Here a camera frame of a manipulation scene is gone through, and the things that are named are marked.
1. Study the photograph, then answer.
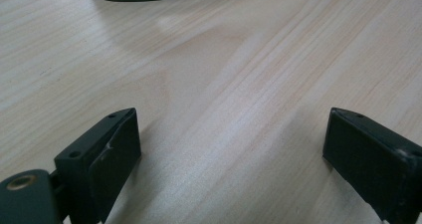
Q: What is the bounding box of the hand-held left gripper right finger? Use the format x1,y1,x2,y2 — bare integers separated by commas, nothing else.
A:
321,107,422,224

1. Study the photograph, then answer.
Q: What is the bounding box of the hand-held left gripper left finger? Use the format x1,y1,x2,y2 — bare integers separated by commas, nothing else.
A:
54,107,142,224

